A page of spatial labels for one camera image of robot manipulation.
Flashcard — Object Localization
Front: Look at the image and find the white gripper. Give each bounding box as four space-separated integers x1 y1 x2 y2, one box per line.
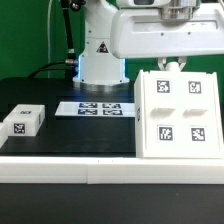
110 6 224 70

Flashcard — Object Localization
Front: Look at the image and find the white thin cable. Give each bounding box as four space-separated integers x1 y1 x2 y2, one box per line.
46 0 54 80

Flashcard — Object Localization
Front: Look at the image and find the white cabinet door panel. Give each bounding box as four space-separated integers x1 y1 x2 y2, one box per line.
182 73 222 152
145 74 181 153

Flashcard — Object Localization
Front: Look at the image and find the black cable bundle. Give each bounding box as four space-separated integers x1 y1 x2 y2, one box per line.
27 0 84 80

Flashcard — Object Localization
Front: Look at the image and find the white U-shaped table fence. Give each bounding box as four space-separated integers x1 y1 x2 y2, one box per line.
0 119 224 184

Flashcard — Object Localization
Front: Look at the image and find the white cabinet body box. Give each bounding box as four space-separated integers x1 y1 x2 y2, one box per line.
134 63 224 159

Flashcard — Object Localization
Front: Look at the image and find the white marker base plate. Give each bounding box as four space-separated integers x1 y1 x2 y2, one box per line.
55 102 135 117

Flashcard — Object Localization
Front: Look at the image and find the white cabinet top block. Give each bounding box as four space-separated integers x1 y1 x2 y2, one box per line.
3 104 45 136

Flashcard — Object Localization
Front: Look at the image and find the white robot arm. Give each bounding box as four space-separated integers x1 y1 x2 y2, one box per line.
59 0 224 91

